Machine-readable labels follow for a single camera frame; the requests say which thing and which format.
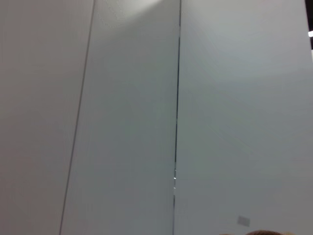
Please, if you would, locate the khaki canvas food bag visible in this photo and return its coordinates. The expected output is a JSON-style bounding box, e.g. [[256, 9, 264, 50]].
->
[[219, 229, 287, 235]]

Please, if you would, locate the grey wall sticker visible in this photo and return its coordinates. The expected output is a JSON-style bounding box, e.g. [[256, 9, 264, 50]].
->
[[237, 215, 251, 226]]

